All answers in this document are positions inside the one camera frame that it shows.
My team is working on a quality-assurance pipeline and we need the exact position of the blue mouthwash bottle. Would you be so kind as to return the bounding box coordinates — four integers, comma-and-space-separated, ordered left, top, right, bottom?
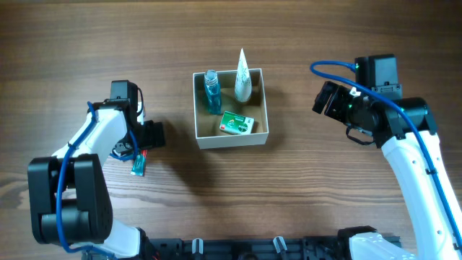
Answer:
204, 70, 222, 115

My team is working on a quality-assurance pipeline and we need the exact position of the white cardboard box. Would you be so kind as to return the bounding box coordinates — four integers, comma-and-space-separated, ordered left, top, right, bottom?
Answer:
193, 69, 269, 150

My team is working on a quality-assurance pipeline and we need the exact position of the blue cable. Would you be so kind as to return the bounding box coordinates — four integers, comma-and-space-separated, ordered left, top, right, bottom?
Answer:
309, 60, 462, 250
55, 100, 140, 258

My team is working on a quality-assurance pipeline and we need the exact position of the red green toothpaste tube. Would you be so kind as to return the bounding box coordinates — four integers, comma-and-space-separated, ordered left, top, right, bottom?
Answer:
131, 150, 147, 177

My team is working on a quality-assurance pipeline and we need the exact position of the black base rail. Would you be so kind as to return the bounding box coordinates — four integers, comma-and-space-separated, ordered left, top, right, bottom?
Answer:
133, 235, 350, 260

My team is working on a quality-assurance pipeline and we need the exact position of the left blue cable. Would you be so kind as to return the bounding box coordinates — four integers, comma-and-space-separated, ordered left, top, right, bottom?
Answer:
55, 100, 140, 258

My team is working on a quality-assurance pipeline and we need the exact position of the right blue cable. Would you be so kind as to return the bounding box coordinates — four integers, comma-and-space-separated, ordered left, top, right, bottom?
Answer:
309, 60, 462, 250

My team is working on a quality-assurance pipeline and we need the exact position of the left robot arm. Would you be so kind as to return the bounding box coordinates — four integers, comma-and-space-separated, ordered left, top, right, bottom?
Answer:
27, 80, 166, 259

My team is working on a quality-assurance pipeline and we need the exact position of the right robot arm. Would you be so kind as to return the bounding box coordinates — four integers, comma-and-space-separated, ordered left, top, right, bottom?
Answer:
310, 54, 461, 259

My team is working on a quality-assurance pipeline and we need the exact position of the green soap box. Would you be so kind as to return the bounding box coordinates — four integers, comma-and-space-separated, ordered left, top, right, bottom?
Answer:
219, 111, 255, 135

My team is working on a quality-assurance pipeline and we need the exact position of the white cream tube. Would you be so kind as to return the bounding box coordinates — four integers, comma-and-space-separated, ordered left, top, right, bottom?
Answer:
235, 49, 252, 103

